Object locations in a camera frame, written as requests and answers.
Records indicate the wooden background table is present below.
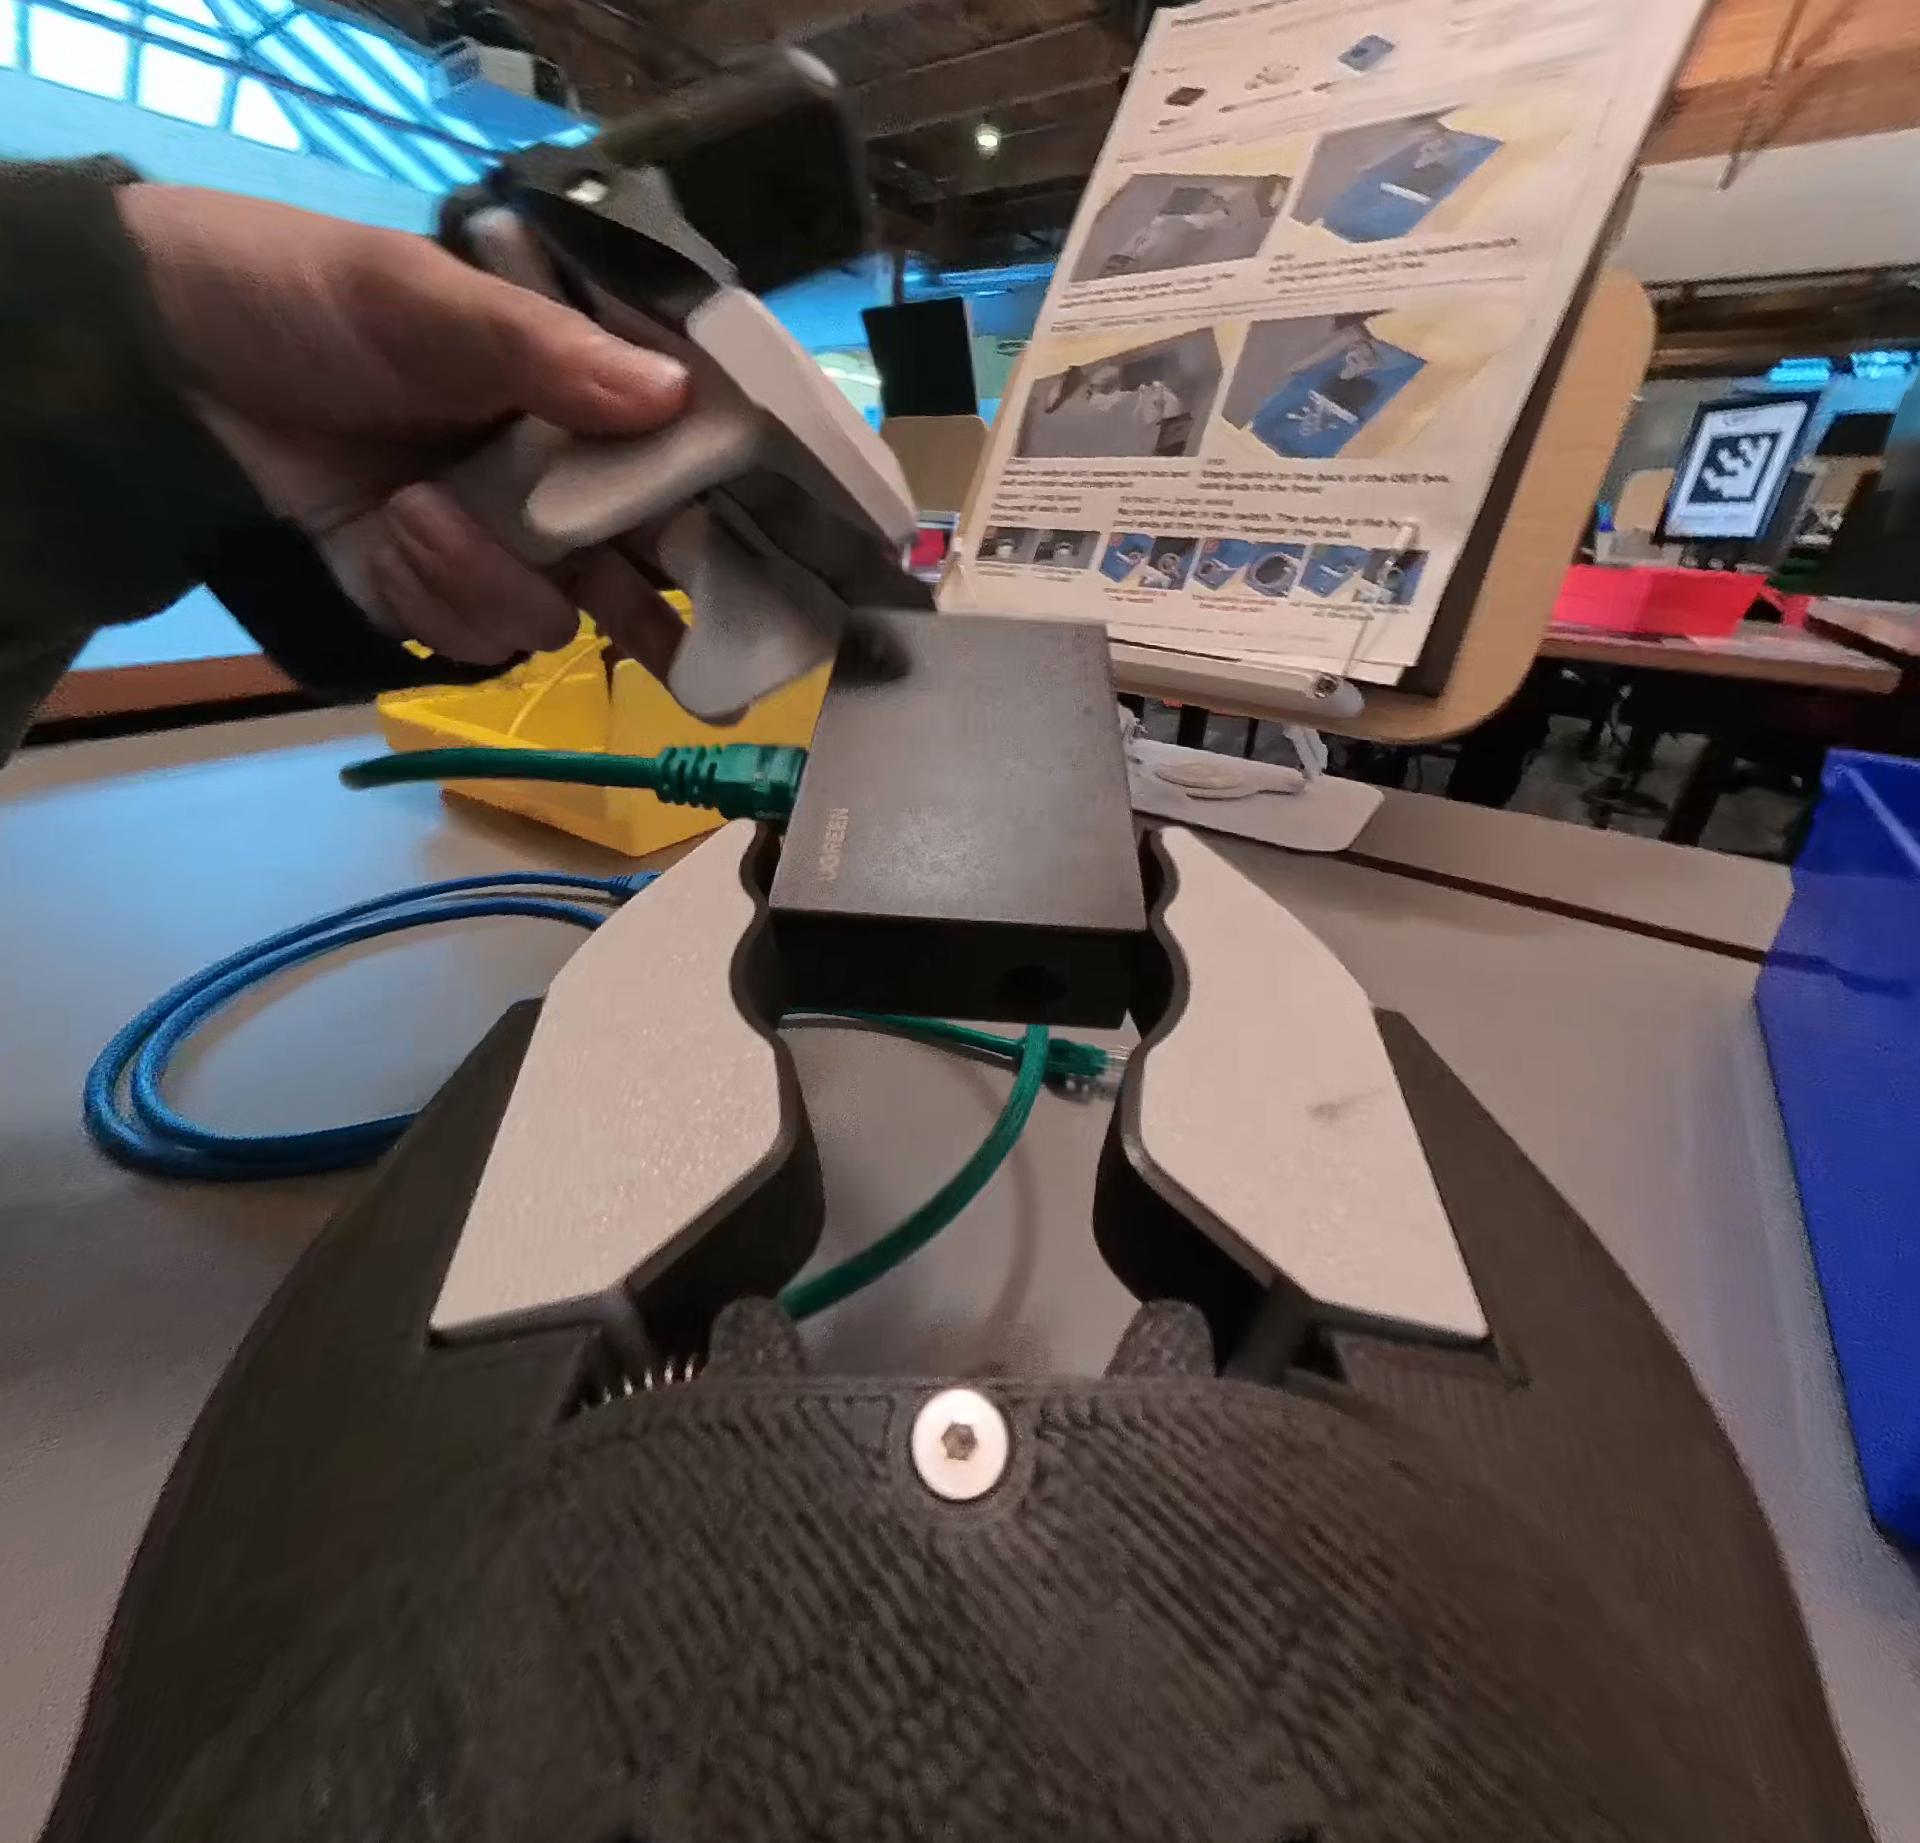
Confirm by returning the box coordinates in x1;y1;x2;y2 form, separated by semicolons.
1535;618;1910;699

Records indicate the green ethernet cable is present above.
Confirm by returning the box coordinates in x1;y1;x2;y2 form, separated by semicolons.
339;738;1123;1324

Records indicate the person's left hand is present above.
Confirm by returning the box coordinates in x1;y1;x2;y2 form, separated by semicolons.
116;183;699;677

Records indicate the white stand base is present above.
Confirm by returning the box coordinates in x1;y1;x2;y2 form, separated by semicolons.
1121;730;1388;854

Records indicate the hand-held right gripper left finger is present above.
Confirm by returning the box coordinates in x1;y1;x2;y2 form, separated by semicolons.
430;821;828;1344

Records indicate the monitor with marker tag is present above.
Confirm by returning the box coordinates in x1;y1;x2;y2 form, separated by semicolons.
1653;388;1828;552

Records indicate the black network switch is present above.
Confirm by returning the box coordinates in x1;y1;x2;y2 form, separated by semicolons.
764;609;1152;1037

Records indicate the black flat panel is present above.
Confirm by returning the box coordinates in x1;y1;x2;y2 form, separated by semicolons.
860;296;981;431

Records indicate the printed instruction sheet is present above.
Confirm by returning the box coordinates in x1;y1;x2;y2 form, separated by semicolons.
956;0;1745;685

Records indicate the wooden document stand board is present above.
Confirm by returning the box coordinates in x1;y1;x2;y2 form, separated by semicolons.
1107;168;1661;750

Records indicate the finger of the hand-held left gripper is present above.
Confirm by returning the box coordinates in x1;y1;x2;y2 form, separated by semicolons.
665;511;912;723
682;288;941;612

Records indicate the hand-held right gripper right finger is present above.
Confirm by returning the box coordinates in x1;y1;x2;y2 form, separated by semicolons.
1092;822;1498;1344

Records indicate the person's left forearm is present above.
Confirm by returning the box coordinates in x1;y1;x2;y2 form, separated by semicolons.
0;155;377;768

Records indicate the red plastic bin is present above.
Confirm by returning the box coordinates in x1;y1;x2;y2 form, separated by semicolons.
1547;561;1775;640

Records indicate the blue plastic bin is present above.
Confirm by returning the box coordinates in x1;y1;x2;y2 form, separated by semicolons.
1752;747;1920;1558

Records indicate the blue ethernet cable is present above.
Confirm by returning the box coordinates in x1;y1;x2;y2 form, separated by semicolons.
81;866;665;1185

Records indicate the yellow plastic bin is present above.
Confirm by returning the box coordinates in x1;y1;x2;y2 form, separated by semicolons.
371;590;836;856

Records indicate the white ceiling projector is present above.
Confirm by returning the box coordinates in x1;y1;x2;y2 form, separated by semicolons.
425;32;583;115

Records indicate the cardboard box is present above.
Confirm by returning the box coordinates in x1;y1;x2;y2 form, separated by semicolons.
881;412;985;528

